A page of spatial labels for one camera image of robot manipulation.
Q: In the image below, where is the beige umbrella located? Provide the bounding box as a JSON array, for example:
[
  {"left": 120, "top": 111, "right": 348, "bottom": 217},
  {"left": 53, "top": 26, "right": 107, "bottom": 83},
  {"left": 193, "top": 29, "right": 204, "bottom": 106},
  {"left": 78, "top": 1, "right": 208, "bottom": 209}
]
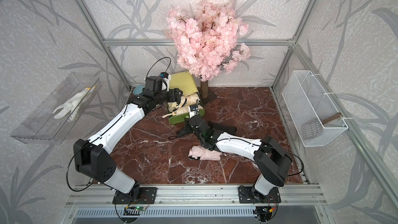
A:
[
  {"left": 177, "top": 93, "right": 200, "bottom": 108},
  {"left": 162, "top": 105, "right": 204, "bottom": 118}
]

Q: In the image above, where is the green yellow drawer cabinet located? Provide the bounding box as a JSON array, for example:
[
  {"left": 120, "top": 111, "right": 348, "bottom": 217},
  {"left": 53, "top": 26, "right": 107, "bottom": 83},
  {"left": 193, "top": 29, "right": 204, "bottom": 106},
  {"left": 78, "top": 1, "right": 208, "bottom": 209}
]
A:
[{"left": 163, "top": 72, "right": 205, "bottom": 125}]

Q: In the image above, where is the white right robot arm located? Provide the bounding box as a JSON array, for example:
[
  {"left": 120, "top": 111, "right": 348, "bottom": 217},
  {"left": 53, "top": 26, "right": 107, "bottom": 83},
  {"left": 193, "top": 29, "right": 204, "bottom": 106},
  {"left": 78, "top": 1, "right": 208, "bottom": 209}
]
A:
[{"left": 188, "top": 115, "right": 293, "bottom": 196}]

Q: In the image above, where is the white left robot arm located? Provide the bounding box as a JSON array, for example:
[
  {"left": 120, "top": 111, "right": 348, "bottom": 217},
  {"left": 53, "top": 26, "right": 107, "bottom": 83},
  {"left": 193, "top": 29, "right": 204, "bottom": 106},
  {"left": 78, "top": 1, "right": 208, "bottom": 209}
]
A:
[{"left": 70, "top": 72, "right": 183, "bottom": 196}]

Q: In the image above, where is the pink umbrella lower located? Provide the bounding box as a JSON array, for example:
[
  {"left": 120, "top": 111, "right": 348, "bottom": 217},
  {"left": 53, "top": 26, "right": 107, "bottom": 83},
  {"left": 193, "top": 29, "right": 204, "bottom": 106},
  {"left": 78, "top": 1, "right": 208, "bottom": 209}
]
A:
[{"left": 188, "top": 146, "right": 221, "bottom": 161}]

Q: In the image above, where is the black umbrella left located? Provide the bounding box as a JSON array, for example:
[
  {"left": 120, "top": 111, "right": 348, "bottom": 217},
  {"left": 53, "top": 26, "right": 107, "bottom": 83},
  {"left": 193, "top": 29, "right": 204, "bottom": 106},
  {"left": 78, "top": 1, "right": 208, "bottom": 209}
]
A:
[{"left": 168, "top": 126, "right": 192, "bottom": 141}]

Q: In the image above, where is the black umbrella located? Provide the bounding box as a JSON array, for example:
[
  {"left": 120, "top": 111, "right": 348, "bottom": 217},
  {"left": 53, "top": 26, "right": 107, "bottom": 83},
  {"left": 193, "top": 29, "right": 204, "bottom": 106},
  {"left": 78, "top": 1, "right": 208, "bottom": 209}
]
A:
[
  {"left": 168, "top": 126, "right": 192, "bottom": 141},
  {"left": 208, "top": 121, "right": 237, "bottom": 135}
]

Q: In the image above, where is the black umbrella right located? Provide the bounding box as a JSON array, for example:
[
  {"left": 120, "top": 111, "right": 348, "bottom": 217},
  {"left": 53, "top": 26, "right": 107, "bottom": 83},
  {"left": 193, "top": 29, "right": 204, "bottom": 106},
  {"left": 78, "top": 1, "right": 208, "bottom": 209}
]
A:
[{"left": 208, "top": 121, "right": 237, "bottom": 135}]

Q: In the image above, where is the pink cherry blossom tree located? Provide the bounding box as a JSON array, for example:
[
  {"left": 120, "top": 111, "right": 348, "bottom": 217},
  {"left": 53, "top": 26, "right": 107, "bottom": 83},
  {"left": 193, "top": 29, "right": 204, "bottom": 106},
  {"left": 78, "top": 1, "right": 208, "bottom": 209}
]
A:
[{"left": 165, "top": 0, "right": 251, "bottom": 98}]

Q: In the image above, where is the white glove on shelf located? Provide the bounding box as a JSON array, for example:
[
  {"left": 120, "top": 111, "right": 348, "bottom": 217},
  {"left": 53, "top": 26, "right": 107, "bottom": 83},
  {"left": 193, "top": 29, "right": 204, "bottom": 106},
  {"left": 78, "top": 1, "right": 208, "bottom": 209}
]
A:
[{"left": 52, "top": 86, "right": 96, "bottom": 122}]

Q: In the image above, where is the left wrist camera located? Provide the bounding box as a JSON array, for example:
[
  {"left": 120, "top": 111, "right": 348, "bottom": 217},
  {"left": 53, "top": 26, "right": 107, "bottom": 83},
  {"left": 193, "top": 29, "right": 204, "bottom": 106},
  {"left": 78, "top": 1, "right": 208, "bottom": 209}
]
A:
[{"left": 159, "top": 72, "right": 171, "bottom": 91}]

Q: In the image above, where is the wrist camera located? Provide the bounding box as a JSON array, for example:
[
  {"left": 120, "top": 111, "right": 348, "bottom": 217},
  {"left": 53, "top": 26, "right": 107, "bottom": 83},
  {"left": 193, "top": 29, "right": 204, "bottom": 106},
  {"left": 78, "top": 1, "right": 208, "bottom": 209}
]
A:
[
  {"left": 159, "top": 72, "right": 171, "bottom": 91},
  {"left": 189, "top": 104, "right": 199, "bottom": 118}
]

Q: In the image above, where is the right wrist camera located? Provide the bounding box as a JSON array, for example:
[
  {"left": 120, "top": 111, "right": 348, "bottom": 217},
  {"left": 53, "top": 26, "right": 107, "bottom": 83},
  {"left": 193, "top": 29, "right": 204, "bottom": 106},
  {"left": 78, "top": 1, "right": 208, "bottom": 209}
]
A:
[{"left": 189, "top": 104, "right": 199, "bottom": 118}]

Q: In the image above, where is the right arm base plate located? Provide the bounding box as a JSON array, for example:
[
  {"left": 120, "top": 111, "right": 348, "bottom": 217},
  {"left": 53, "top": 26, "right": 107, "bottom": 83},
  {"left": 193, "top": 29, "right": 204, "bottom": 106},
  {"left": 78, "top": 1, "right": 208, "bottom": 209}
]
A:
[{"left": 238, "top": 185, "right": 282, "bottom": 204}]

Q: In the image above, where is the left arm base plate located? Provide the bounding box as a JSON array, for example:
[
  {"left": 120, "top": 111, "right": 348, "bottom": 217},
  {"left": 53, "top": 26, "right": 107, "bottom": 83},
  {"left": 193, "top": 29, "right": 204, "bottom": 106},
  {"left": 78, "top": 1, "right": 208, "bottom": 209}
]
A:
[{"left": 113, "top": 187, "right": 157, "bottom": 205}]

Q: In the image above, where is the clear acrylic wall shelf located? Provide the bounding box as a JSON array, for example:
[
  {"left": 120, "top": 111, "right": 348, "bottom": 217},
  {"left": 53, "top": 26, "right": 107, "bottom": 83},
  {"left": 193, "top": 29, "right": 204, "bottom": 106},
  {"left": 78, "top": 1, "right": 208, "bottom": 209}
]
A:
[{"left": 11, "top": 73, "right": 102, "bottom": 145}]

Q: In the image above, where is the white wire mesh basket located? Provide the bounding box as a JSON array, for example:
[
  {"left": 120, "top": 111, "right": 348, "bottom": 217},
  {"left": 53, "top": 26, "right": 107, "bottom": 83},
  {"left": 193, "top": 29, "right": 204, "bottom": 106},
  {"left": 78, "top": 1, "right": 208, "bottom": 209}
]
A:
[{"left": 282, "top": 71, "right": 348, "bottom": 147}]

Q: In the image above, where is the aluminium front rail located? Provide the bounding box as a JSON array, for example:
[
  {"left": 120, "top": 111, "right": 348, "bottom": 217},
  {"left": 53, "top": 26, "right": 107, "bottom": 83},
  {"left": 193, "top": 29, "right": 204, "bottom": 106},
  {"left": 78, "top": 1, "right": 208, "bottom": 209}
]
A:
[{"left": 65, "top": 184, "right": 327, "bottom": 207}]

